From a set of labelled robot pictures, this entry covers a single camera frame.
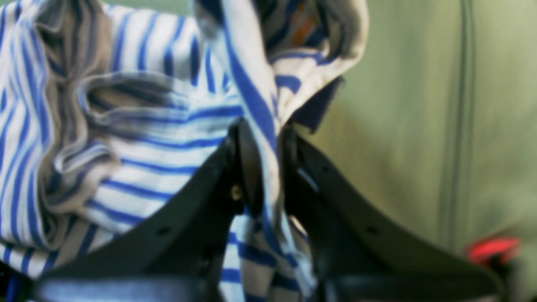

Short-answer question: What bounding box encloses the red black clamp left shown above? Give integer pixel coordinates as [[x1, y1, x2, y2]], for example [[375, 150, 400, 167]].
[[467, 237, 521, 267]]

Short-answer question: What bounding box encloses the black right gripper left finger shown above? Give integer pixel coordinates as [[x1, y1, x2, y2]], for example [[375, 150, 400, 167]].
[[33, 118, 263, 302]]

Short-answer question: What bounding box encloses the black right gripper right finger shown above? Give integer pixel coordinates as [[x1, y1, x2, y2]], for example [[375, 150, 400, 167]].
[[281, 126, 504, 302]]

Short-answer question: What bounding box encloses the blue white striped t-shirt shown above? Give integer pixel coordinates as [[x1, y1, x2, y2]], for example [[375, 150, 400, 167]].
[[0, 0, 370, 302]]

